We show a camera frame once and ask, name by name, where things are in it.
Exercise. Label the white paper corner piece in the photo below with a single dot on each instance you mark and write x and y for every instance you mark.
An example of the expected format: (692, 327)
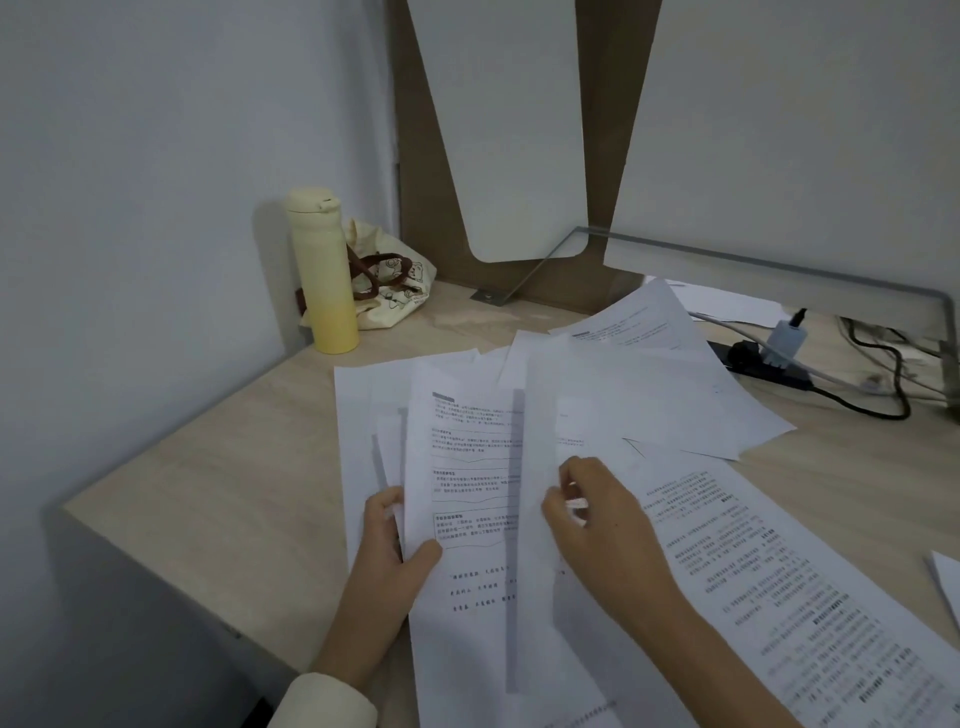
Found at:
(946, 585)

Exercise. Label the person's left thumb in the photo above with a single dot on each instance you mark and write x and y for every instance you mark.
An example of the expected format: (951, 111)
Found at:
(422, 561)

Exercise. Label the large white cabinet panel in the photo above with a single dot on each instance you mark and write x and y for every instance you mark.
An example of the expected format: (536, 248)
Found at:
(787, 127)

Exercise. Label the pile of printed papers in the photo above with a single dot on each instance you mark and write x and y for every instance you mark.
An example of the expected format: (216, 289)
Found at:
(750, 585)

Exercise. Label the person's left forearm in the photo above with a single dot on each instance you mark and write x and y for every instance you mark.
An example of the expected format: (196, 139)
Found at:
(352, 652)

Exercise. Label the white rounded cabinet panel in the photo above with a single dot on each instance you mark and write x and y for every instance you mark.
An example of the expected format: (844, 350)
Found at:
(502, 127)

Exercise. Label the cream sleeve cuff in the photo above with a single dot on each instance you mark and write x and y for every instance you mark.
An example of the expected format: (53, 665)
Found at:
(322, 705)

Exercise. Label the printed sheet with boxed text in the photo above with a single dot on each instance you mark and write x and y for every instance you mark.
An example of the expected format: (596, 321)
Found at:
(465, 480)

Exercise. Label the white plug adapter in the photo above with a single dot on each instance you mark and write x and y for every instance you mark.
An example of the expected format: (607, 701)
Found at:
(784, 341)

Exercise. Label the person's right forearm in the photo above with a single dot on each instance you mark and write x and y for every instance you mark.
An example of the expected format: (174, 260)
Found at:
(720, 667)

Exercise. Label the person's right hand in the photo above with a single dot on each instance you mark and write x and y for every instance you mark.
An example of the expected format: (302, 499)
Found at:
(615, 547)

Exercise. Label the person's right thumb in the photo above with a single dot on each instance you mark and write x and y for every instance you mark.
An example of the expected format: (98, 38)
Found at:
(556, 517)

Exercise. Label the brown wooden back board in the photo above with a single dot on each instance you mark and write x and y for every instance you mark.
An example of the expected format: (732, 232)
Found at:
(600, 97)

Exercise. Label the pale yellow thermos bottle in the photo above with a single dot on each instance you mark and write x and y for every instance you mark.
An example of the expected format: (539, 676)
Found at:
(322, 285)

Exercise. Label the white paper sheet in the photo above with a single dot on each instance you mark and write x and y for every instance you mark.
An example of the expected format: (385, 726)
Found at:
(540, 420)

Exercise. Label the black power strip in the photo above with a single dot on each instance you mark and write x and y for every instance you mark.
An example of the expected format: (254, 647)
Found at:
(739, 354)

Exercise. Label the person's left hand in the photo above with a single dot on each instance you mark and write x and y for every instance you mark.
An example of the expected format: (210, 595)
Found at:
(382, 585)

